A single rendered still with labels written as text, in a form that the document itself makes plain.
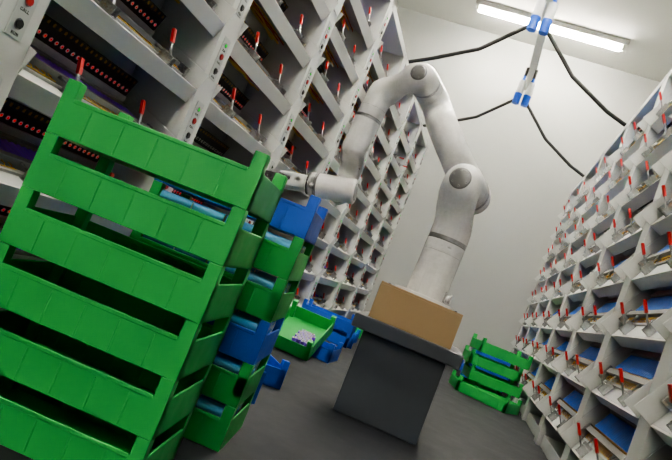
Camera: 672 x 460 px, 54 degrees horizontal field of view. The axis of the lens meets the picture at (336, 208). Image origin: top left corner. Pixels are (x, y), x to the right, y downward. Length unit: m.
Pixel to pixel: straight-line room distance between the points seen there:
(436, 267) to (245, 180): 1.16
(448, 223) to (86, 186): 1.26
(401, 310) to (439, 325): 0.11
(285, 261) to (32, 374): 0.46
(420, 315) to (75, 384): 1.16
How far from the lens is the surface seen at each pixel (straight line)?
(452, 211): 1.98
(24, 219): 0.98
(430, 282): 1.96
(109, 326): 0.93
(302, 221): 1.19
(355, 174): 2.27
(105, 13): 1.45
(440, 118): 2.12
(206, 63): 1.84
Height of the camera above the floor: 0.37
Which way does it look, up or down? 5 degrees up
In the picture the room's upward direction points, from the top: 22 degrees clockwise
